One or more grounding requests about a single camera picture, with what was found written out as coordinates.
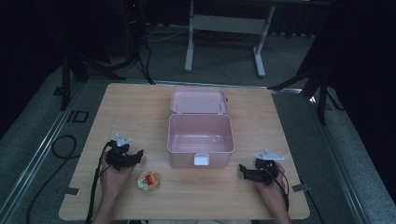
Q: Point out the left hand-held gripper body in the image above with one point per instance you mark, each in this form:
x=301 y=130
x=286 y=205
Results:
x=120 y=152

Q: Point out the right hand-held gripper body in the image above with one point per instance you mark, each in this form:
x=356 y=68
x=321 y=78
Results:
x=264 y=166

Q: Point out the pink storage box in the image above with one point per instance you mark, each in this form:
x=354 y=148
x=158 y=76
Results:
x=200 y=127

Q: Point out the person's right hand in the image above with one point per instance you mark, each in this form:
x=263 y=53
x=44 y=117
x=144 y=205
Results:
x=272 y=186

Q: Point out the person's left hand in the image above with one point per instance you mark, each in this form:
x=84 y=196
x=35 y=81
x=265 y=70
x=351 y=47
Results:
x=114 y=180

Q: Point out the grey tape piece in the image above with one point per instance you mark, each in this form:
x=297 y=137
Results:
x=72 y=191
x=300 y=187

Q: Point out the black tripod stand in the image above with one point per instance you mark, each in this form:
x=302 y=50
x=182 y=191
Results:
x=314 y=84
x=81 y=65

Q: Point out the black computer tower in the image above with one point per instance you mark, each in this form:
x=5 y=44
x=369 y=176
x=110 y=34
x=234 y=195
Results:
x=133 y=18

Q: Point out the white desk frame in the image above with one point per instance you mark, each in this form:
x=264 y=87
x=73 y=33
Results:
x=229 y=34

